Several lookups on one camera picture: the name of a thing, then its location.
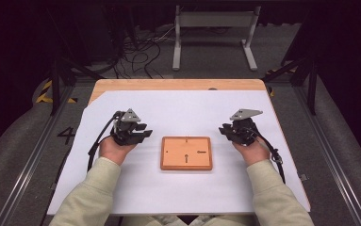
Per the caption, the person's right hand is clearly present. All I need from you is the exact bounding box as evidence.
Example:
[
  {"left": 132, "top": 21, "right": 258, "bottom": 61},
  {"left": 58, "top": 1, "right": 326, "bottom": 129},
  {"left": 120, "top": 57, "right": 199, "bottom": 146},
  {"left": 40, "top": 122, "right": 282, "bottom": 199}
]
[{"left": 232, "top": 137, "right": 271, "bottom": 167}]

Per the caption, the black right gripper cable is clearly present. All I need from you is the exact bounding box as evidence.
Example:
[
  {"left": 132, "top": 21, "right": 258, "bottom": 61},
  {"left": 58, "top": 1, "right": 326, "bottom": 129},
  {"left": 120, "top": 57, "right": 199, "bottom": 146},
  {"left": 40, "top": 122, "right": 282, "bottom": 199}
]
[{"left": 249, "top": 126, "right": 287, "bottom": 185}]

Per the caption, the person's lap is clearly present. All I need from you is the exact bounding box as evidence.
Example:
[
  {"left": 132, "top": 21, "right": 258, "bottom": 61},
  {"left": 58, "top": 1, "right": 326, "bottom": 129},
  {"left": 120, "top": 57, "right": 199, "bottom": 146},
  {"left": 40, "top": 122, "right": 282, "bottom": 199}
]
[{"left": 118, "top": 214, "right": 257, "bottom": 226}]

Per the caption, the orange wooden square clock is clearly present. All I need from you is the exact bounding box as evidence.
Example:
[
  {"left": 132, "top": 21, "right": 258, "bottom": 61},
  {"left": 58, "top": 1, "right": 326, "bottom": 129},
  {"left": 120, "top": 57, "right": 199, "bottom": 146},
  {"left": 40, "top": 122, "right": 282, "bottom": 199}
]
[{"left": 159, "top": 136, "right": 214, "bottom": 171}]

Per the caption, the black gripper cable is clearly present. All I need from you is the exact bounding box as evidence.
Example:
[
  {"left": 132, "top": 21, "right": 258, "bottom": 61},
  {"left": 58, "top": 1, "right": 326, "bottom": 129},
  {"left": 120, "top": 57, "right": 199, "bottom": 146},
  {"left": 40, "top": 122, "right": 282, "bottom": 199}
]
[
  {"left": 249, "top": 126, "right": 287, "bottom": 185},
  {"left": 87, "top": 110, "right": 123, "bottom": 172}
]

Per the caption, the black metal stand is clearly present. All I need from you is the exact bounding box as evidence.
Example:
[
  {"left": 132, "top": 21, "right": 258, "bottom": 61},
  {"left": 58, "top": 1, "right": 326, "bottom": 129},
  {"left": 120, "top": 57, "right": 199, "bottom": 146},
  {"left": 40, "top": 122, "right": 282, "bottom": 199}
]
[
  {"left": 261, "top": 55, "right": 320, "bottom": 117},
  {"left": 44, "top": 8, "right": 106, "bottom": 117}
]

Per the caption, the yellow black hazard tape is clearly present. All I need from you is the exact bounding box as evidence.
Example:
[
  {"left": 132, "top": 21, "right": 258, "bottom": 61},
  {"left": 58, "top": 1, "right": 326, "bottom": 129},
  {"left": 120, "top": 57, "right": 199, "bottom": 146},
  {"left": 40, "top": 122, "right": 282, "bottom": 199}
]
[{"left": 35, "top": 79, "right": 78, "bottom": 105}]

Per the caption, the tangle of black floor cables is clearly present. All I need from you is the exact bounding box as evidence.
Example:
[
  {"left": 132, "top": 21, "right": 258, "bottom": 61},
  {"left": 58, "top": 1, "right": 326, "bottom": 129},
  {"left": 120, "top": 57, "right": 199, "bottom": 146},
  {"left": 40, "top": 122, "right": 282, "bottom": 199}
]
[{"left": 111, "top": 24, "right": 176, "bottom": 79}]

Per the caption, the white paper sheet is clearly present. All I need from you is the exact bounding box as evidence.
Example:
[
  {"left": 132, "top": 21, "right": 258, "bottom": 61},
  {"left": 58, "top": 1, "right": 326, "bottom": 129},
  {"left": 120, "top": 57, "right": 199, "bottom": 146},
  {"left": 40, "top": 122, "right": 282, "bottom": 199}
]
[{"left": 46, "top": 89, "right": 312, "bottom": 217}]

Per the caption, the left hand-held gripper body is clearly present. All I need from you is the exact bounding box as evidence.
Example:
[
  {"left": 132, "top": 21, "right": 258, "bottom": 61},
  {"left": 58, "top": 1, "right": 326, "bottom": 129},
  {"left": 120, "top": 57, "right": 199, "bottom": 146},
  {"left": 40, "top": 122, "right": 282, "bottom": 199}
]
[{"left": 110, "top": 107, "right": 144, "bottom": 147}]

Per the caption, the white metal table frame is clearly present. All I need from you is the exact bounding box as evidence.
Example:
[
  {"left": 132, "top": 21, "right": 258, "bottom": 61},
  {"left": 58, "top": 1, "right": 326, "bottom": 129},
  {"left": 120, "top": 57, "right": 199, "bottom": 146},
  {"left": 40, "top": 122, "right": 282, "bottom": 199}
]
[{"left": 172, "top": 5, "right": 262, "bottom": 73}]

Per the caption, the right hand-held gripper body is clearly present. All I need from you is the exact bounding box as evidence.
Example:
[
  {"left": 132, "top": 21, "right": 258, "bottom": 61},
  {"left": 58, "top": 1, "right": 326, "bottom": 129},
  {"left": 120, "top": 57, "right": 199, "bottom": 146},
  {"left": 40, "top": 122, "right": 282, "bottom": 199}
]
[{"left": 226, "top": 108, "right": 264, "bottom": 147}]

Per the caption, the person's left hand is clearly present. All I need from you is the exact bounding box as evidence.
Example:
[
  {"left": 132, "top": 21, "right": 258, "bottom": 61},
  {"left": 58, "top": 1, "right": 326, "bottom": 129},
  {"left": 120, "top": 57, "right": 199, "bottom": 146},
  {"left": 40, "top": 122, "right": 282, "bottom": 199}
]
[{"left": 98, "top": 135, "right": 138, "bottom": 167}]

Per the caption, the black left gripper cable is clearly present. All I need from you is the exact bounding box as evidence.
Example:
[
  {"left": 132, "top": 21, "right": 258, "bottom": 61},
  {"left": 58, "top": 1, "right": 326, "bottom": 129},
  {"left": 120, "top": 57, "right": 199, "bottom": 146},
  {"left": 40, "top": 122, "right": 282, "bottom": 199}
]
[{"left": 87, "top": 110, "right": 123, "bottom": 172}]

